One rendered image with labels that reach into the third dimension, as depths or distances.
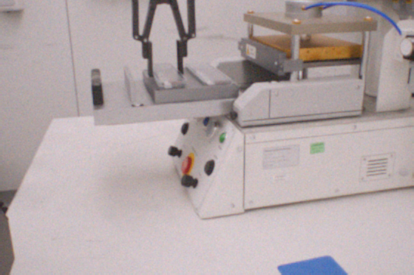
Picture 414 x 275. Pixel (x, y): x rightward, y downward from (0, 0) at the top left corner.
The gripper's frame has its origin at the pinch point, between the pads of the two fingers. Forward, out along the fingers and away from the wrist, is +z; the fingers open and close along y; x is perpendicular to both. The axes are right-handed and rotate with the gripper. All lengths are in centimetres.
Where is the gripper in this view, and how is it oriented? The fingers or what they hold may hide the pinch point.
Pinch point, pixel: (165, 60)
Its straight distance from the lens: 91.1
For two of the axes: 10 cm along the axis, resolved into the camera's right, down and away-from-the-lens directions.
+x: 2.4, 3.0, -9.2
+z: 0.0, 9.5, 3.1
